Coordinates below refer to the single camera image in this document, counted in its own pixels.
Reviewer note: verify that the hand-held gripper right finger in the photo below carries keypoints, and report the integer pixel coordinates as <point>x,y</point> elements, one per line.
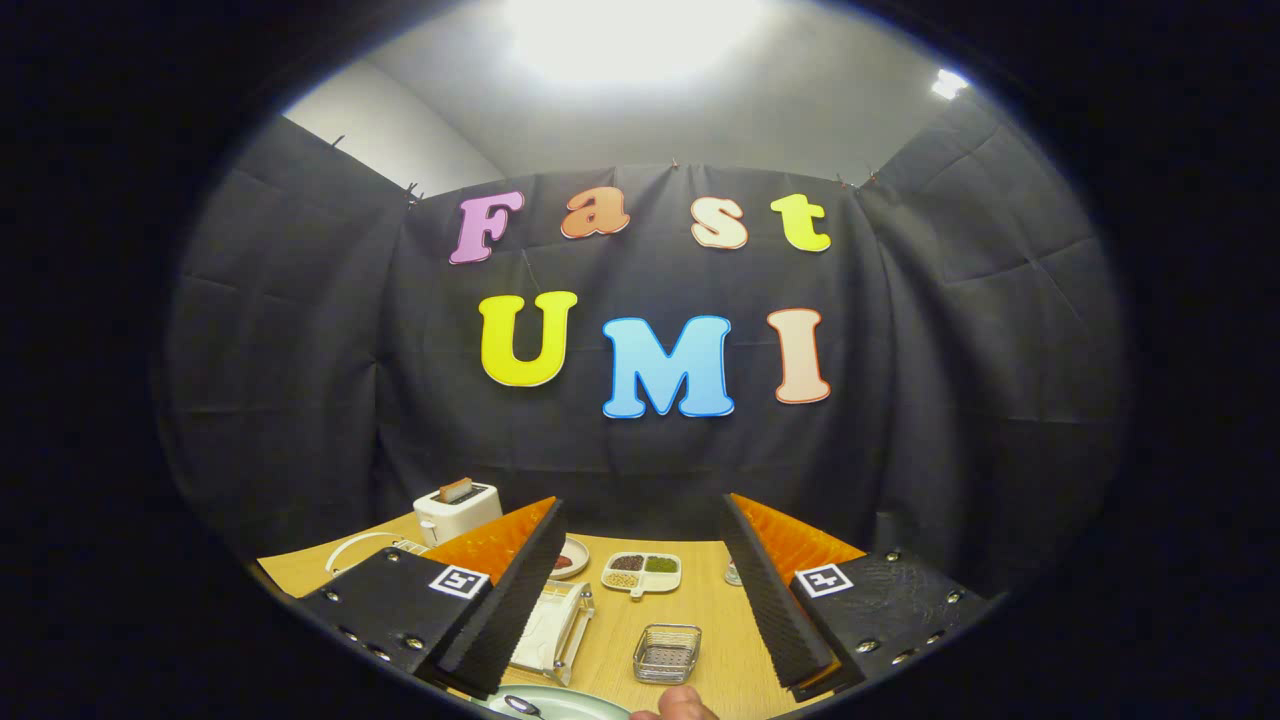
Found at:
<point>770,600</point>

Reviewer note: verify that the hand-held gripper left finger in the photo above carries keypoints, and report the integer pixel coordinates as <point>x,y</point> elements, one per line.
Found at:
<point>520,600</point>

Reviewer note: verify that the pale green plate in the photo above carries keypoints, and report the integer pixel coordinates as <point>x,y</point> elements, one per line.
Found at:
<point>570,703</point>

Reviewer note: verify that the beige round plate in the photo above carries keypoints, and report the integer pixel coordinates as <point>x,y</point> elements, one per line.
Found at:
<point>580,558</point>

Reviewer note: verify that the white divided dish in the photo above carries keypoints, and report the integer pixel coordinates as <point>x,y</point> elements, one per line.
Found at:
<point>660,581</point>

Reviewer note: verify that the white drain tray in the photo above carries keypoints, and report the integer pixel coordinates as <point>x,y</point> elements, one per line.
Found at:
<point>545,625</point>

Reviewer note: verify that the white drink bottle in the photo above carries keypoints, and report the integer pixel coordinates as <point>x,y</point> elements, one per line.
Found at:
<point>733,575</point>

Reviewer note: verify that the yellow soybean pile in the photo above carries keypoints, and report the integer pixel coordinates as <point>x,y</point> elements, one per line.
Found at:
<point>622,580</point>

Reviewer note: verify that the white toaster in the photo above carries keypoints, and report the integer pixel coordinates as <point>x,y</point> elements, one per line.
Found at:
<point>450,520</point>

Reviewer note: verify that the dark red bean pile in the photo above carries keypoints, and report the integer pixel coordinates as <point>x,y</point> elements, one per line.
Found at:
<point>627,563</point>

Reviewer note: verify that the green bean pile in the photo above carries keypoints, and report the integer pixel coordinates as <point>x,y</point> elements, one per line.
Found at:
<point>661,564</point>

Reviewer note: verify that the toast slice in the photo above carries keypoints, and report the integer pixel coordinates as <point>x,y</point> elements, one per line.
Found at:
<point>456,490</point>

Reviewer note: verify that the black backdrop cloth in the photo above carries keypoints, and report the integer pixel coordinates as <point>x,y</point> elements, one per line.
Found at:
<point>300,350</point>

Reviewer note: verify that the small ceiling light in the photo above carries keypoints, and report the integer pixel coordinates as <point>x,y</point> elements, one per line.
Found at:
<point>950,83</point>

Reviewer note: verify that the large ceiling light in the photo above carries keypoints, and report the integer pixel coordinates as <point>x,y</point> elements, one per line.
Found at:
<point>630,35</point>

